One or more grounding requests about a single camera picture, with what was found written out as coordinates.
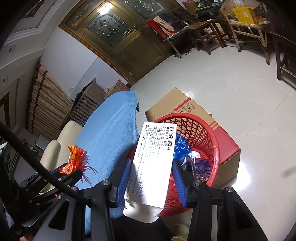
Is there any metal frame chair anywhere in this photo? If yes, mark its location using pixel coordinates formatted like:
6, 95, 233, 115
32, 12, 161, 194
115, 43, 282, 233
144, 16, 197, 58

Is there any rattan chair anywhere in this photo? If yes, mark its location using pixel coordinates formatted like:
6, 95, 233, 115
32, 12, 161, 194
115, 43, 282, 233
220, 0, 271, 64

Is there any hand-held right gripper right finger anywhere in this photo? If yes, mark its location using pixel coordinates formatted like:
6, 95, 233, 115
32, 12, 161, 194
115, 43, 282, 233
172, 159, 263, 241

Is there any cream leather sofa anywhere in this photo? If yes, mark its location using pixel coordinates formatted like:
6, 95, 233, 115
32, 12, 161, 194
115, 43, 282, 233
39, 120, 84, 195

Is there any red striped cloth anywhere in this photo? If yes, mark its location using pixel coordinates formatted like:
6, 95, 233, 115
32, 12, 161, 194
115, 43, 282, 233
144, 17, 176, 39

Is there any blue tablecloth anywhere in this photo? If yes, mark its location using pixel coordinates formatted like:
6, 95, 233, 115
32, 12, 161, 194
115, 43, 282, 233
74, 90, 139, 234

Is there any black cable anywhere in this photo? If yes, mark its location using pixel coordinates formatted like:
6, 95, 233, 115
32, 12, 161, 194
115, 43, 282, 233
0, 120, 93, 208

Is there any long white medicine box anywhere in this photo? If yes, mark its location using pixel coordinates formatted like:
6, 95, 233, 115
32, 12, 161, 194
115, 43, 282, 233
124, 122, 178, 208

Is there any blue foil wrapper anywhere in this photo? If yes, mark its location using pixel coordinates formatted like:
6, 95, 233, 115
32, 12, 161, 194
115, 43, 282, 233
188, 159, 211, 180

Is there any orange foil wrapper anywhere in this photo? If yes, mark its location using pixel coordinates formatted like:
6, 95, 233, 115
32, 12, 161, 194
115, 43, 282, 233
59, 144, 97, 186

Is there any large cardboard box red side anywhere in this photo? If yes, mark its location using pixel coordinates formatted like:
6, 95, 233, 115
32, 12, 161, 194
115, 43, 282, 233
144, 87, 241, 186

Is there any dark wooden chair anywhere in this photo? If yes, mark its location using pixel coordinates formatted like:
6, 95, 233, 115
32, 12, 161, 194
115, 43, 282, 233
269, 30, 296, 81

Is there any red plastic mesh basket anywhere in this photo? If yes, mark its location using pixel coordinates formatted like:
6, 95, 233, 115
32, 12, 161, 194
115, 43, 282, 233
128, 113, 220, 217

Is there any small cardboard box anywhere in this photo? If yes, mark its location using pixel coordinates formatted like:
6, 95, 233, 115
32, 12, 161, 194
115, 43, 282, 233
183, 0, 197, 14

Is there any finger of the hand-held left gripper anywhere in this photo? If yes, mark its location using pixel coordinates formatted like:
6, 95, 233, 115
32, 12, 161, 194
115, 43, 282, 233
59, 170, 84, 189
48, 162, 71, 176

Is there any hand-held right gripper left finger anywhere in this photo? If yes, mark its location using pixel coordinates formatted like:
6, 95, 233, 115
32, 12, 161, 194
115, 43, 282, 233
33, 158, 132, 241

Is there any dark wooden stool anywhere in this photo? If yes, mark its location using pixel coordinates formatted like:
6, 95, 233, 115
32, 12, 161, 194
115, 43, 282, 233
184, 22, 226, 55

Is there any blue plastic bag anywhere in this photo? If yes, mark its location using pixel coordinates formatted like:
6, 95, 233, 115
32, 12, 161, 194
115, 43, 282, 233
173, 135, 192, 163

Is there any open cardboard box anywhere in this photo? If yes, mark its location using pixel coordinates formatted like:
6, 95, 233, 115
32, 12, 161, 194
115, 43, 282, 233
106, 79, 130, 96

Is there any wooden glass-panel door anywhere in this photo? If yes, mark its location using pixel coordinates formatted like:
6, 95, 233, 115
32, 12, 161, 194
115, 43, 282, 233
59, 0, 183, 85

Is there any wooden lattice cabinet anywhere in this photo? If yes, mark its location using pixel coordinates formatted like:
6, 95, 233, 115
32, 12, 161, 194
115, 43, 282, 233
69, 79, 109, 127

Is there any bamboo blind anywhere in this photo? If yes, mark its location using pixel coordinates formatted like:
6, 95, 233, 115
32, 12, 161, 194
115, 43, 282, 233
24, 60, 73, 139

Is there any yellow box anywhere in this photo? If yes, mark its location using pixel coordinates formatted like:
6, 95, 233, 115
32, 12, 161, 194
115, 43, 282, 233
232, 6, 264, 24

